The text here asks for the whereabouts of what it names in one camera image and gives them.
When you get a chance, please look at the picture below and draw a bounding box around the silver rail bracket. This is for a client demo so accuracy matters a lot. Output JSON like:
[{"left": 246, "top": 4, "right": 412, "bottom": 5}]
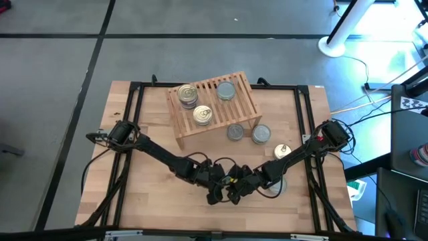
[
  {"left": 290, "top": 233, "right": 330, "bottom": 241},
  {"left": 104, "top": 229, "right": 144, "bottom": 240}
]

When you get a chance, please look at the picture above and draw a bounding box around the tan cord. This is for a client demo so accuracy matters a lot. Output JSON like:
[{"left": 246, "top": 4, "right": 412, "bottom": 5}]
[{"left": 330, "top": 96, "right": 393, "bottom": 114}]

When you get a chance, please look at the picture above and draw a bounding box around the dark grey floor object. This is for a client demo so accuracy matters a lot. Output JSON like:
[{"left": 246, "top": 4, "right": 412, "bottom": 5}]
[{"left": 0, "top": 143, "right": 26, "bottom": 157}]

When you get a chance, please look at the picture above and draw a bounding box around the black power strip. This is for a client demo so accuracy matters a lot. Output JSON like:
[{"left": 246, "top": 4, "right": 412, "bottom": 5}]
[{"left": 363, "top": 82, "right": 395, "bottom": 92}]

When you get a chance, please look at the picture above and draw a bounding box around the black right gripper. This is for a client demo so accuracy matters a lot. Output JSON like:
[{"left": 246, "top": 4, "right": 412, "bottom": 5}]
[{"left": 229, "top": 164, "right": 268, "bottom": 204}]

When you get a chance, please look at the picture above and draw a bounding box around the black metal table frame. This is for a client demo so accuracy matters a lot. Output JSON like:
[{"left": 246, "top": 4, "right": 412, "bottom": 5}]
[{"left": 75, "top": 76, "right": 360, "bottom": 235}]

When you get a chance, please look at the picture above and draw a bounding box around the striped colourful round object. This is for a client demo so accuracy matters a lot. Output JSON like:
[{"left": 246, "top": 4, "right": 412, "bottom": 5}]
[{"left": 409, "top": 143, "right": 428, "bottom": 168}]

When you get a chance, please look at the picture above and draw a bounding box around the black keyboard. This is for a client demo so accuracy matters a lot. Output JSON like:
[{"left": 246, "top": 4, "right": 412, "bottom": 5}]
[{"left": 414, "top": 189, "right": 428, "bottom": 232}]

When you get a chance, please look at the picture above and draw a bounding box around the black desk crossbar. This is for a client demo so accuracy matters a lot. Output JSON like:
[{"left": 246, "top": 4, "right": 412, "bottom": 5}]
[{"left": 343, "top": 154, "right": 392, "bottom": 182}]

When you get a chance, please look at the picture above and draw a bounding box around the black fan cable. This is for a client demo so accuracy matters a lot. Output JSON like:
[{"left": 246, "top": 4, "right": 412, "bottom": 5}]
[{"left": 342, "top": 55, "right": 370, "bottom": 86}]

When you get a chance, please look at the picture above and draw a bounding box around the gold-top blue pink can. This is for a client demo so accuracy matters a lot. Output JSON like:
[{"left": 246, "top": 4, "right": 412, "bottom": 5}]
[
  {"left": 192, "top": 104, "right": 213, "bottom": 127},
  {"left": 272, "top": 143, "right": 293, "bottom": 161},
  {"left": 176, "top": 83, "right": 199, "bottom": 104},
  {"left": 179, "top": 98, "right": 199, "bottom": 110}
]

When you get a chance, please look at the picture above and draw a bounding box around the white paper black marker pattern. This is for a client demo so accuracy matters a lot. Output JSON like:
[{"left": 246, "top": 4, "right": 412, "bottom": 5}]
[{"left": 400, "top": 96, "right": 428, "bottom": 114}]

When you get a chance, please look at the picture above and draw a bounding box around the black computer mouse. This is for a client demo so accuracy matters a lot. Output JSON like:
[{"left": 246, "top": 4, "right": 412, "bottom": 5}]
[{"left": 385, "top": 210, "right": 406, "bottom": 237}]

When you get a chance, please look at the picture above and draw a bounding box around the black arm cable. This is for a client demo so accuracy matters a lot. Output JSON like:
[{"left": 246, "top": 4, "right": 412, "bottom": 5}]
[{"left": 80, "top": 149, "right": 112, "bottom": 197}]

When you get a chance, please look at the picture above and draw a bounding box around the white tower fan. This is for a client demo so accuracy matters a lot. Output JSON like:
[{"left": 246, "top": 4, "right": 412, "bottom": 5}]
[{"left": 317, "top": 0, "right": 377, "bottom": 58}]

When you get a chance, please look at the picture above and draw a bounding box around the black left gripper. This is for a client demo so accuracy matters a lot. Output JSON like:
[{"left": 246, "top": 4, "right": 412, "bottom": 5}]
[{"left": 192, "top": 159, "right": 225, "bottom": 206}]

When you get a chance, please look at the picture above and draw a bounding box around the black desk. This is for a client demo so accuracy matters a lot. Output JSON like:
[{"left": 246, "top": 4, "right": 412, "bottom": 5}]
[
  {"left": 374, "top": 167, "right": 428, "bottom": 241},
  {"left": 390, "top": 83, "right": 428, "bottom": 181}
]

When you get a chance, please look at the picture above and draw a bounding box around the black camera rail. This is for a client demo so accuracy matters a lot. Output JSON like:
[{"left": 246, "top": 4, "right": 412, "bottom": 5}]
[{"left": 0, "top": 226, "right": 428, "bottom": 241}]

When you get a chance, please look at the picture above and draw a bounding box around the white green box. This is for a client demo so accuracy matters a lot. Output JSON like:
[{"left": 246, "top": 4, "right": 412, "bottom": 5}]
[{"left": 346, "top": 179, "right": 368, "bottom": 202}]

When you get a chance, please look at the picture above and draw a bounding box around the wooden slatted shelf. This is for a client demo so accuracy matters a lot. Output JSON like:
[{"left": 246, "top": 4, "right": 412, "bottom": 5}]
[{"left": 167, "top": 71, "right": 263, "bottom": 150}]

